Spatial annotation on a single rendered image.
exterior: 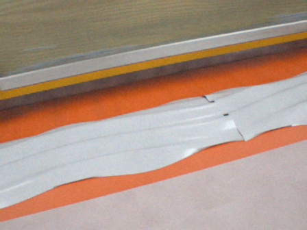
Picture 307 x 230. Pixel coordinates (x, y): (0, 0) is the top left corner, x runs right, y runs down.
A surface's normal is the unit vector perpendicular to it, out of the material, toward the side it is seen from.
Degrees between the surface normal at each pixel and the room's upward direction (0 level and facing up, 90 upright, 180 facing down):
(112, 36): 56
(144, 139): 5
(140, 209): 32
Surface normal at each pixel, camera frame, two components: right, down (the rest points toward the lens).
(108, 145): 0.01, -0.52
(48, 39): 0.27, 0.40
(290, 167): -0.11, -0.87
